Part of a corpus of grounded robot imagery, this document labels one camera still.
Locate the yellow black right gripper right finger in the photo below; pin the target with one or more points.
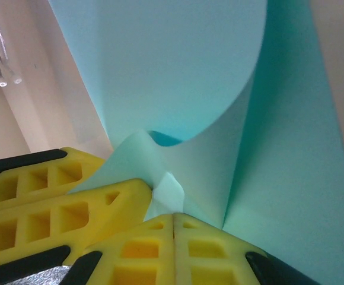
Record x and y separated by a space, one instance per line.
201 237

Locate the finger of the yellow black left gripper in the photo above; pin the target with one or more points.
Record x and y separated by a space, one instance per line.
71 157
124 193

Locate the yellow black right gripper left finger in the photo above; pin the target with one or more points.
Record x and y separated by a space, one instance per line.
148 237

